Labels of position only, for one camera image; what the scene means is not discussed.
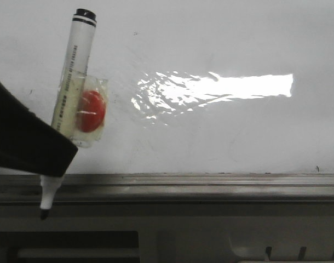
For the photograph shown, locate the grey appliance below board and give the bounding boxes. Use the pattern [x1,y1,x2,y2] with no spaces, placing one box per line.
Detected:
[0,202,334,262]

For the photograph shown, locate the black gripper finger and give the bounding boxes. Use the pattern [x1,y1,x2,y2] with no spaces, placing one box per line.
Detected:
[0,82,78,177]

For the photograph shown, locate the red round magnet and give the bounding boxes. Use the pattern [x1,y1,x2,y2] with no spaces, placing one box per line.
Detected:
[77,90,106,133]

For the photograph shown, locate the white whiteboard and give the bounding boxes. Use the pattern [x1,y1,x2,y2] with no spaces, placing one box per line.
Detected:
[0,1,334,174]

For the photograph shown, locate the grey aluminium whiteboard tray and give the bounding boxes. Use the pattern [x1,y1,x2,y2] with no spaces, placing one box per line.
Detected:
[0,173,334,204]

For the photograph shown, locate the white whiteboard marker pen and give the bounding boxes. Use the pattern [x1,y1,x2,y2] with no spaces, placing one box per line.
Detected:
[39,8,97,220]

